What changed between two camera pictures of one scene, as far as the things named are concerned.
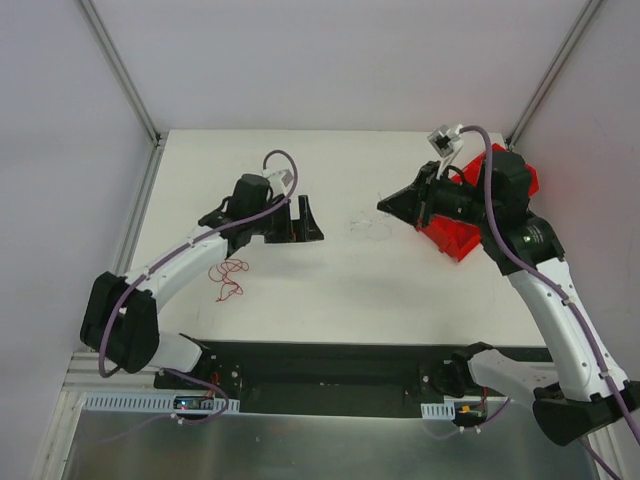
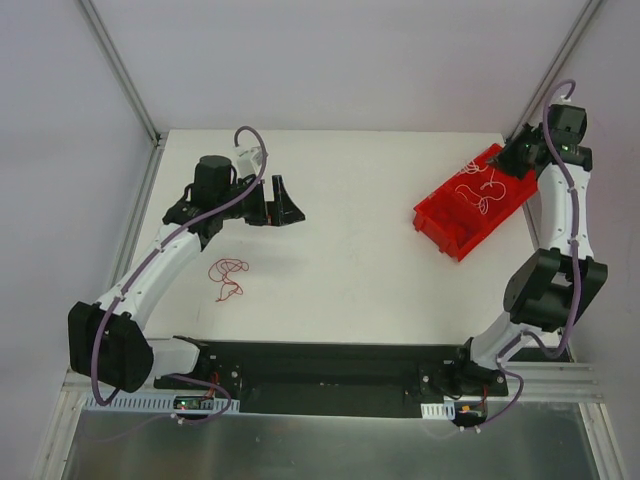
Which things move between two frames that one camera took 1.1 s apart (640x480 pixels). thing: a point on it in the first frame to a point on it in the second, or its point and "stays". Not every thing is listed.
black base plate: [313, 378] stays
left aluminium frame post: [117, 67] stays
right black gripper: [426, 195] to [513, 154]
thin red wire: [219, 272] stays
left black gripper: [282, 236] to [267, 201]
